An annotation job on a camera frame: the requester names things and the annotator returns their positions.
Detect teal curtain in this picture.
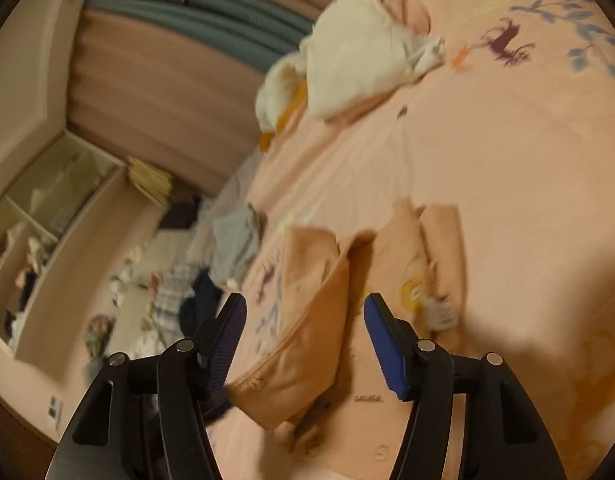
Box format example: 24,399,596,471
85,0,313,73

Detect white wall shelf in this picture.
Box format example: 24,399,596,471
0,132,126,363

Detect peach duck print baby shirt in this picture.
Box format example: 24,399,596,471
227,200,467,479

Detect small stuffed toys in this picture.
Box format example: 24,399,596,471
109,244,147,309

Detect pink beige curtain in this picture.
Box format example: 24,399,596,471
68,0,331,194

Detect white folded clothes pile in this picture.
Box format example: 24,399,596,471
301,0,445,120

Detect grey garment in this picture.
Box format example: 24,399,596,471
210,204,260,288

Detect plaid grey pillow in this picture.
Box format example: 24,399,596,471
149,263,200,346

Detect yellow fringed lampshade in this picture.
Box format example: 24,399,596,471
128,157,173,207

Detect pink printed bed sheet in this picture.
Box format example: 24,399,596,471
211,0,615,479

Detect dark navy garment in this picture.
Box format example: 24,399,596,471
178,269,224,337

